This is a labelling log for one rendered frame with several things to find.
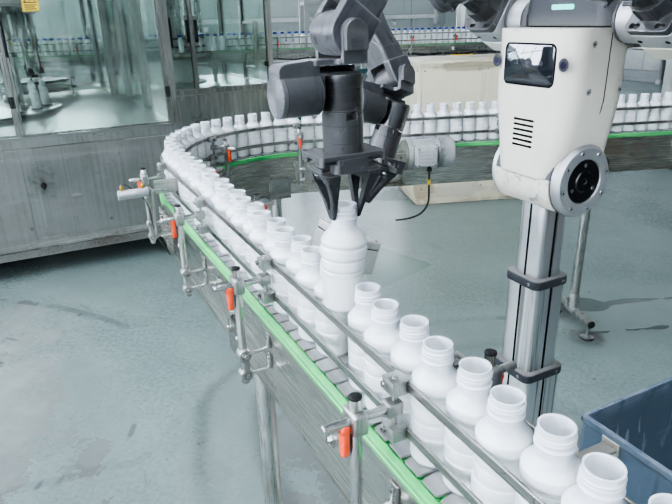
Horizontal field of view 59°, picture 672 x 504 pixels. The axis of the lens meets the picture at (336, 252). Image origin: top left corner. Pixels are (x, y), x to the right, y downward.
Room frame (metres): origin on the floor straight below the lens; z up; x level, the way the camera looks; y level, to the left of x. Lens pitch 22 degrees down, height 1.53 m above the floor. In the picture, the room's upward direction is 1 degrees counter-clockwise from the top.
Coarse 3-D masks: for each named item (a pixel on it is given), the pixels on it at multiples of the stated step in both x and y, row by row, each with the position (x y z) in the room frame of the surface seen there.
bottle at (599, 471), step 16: (592, 464) 0.42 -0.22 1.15; (608, 464) 0.42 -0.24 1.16; (576, 480) 0.41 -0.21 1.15; (592, 480) 0.40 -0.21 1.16; (608, 480) 0.39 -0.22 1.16; (624, 480) 0.39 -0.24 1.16; (576, 496) 0.41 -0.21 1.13; (592, 496) 0.39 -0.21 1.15; (608, 496) 0.39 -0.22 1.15; (624, 496) 0.39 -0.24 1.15
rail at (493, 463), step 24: (168, 168) 1.78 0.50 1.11; (192, 192) 1.53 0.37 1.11; (240, 264) 1.19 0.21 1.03; (288, 312) 0.96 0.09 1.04; (312, 336) 0.86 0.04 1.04; (336, 360) 0.79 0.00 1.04; (384, 360) 0.67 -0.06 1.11; (360, 384) 0.72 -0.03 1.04; (408, 384) 0.61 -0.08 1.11; (432, 408) 0.57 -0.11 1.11; (408, 432) 0.61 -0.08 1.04; (456, 432) 0.53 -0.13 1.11; (432, 456) 0.57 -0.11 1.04; (480, 456) 0.49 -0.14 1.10; (456, 480) 0.53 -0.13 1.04; (504, 480) 0.46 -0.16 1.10
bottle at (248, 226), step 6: (252, 204) 1.22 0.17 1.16; (258, 204) 1.22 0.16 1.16; (252, 210) 1.19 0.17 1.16; (252, 216) 1.19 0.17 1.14; (246, 222) 1.20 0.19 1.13; (252, 222) 1.19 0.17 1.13; (246, 228) 1.18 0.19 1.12; (252, 228) 1.18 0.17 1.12; (246, 234) 1.19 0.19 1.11; (246, 246) 1.19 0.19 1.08; (246, 252) 1.19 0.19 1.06; (246, 258) 1.19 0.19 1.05; (246, 264) 1.19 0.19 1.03
